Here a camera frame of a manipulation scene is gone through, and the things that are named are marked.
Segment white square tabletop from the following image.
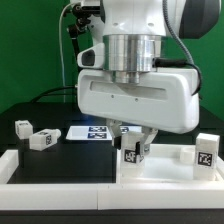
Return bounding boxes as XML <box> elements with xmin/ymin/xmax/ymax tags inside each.
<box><xmin>116</xmin><ymin>144</ymin><xmax>224</xmax><ymax>184</ymax></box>

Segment white sheet with tags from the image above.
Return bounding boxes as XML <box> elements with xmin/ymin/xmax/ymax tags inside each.
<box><xmin>65</xmin><ymin>125</ymin><xmax>143</xmax><ymax>142</ymax></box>

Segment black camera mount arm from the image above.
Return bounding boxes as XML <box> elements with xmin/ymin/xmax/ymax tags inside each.
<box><xmin>68</xmin><ymin>2</ymin><xmax>102</xmax><ymax>58</ymax></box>

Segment black cables on table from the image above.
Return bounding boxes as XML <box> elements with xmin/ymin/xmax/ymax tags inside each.
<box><xmin>29</xmin><ymin>85</ymin><xmax>79</xmax><ymax>104</ymax></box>

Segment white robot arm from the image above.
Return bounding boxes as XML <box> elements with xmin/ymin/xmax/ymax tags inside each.
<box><xmin>78</xmin><ymin>0</ymin><xmax>221</xmax><ymax>157</ymax></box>

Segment grey camera on mount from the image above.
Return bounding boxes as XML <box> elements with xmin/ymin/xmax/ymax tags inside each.
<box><xmin>81</xmin><ymin>0</ymin><xmax>100</xmax><ymax>7</ymax></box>

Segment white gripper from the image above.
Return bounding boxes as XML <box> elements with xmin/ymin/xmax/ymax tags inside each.
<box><xmin>77</xmin><ymin>43</ymin><xmax>200</xmax><ymax>156</ymax></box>

